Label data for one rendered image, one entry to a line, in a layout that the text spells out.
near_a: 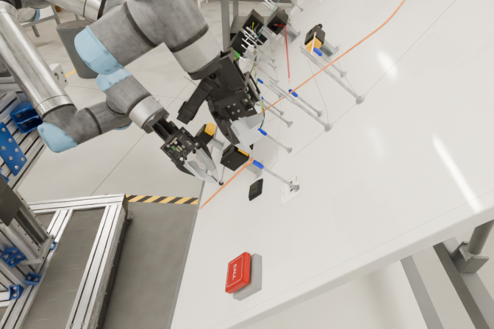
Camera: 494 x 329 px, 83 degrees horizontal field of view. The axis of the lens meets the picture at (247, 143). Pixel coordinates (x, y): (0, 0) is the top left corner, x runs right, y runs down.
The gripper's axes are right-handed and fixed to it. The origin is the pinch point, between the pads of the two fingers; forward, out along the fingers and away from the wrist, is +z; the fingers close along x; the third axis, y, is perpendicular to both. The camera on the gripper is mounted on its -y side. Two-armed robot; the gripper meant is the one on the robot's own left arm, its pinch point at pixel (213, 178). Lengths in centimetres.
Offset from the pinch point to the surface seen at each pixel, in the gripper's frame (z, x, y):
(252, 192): 7.2, 3.8, 11.6
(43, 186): -74, -98, -163
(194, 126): -33, 16, -207
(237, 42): -29, 44, -40
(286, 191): 9.6, 8.1, 21.0
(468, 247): 43, 26, 23
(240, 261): 10.7, -5.8, 25.4
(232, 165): 0.3, 5.1, 8.8
